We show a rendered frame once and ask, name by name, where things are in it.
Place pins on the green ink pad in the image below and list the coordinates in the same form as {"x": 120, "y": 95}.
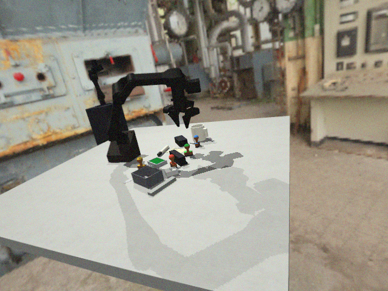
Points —
{"x": 157, "y": 162}

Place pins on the beige mug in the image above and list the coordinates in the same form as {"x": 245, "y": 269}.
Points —
{"x": 199, "y": 130}

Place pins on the blue and brown rubber stamp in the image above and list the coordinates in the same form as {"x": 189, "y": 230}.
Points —
{"x": 197, "y": 143}

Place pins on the green-handled stamp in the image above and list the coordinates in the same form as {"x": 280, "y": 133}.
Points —
{"x": 187, "y": 153}

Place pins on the cream inspection card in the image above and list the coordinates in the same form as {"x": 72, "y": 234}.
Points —
{"x": 180, "y": 150}

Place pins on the red-handled rubber stamp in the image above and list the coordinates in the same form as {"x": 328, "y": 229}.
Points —
{"x": 172, "y": 163}

